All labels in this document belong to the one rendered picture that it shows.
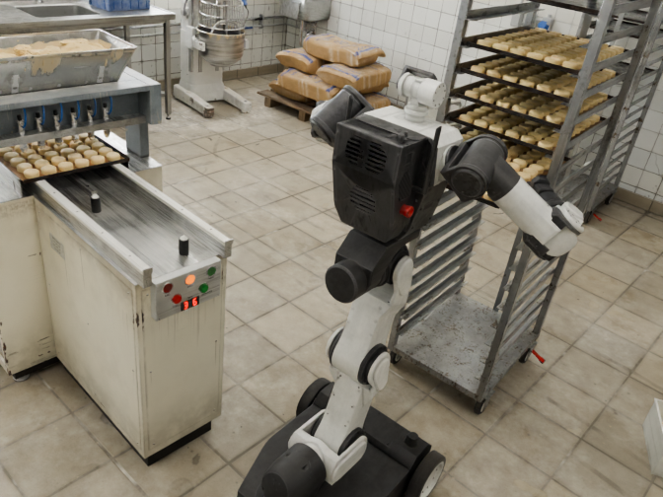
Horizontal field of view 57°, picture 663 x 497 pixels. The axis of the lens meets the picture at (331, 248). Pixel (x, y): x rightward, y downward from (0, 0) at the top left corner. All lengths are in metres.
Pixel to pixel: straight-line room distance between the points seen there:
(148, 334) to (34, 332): 0.80
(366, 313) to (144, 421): 0.87
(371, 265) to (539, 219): 0.45
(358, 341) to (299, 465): 0.43
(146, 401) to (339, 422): 0.65
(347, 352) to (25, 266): 1.28
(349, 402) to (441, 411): 0.81
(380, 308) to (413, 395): 1.04
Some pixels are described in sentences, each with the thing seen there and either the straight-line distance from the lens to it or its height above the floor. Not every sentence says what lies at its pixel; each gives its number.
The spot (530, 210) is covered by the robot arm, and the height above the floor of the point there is 1.29.
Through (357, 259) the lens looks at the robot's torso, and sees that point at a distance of 1.68.
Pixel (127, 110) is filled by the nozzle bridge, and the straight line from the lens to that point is 2.58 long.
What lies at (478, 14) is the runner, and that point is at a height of 1.59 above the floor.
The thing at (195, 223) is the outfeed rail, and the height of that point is 0.90.
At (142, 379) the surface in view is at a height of 0.46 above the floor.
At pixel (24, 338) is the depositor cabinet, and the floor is 0.24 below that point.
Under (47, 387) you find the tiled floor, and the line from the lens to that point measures 2.84.
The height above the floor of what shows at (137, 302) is 0.78.
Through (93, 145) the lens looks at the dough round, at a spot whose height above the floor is 0.92.
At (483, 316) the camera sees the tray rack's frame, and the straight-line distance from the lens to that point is 3.19.
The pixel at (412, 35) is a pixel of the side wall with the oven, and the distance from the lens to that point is 6.18.
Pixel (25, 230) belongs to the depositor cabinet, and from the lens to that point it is 2.48.
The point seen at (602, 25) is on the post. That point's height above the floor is 1.65.
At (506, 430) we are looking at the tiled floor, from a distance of 2.84.
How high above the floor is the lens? 1.91
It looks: 30 degrees down
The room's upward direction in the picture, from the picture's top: 8 degrees clockwise
